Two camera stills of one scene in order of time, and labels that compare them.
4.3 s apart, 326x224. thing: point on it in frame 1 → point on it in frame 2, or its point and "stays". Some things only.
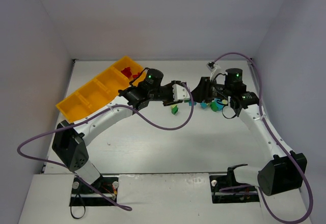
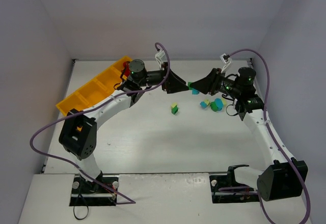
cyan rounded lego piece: x=218 y=105 stays
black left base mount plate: x=83 y=195 stays
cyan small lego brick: x=203 y=105 stays
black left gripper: x=167 y=93 → x=165 y=77
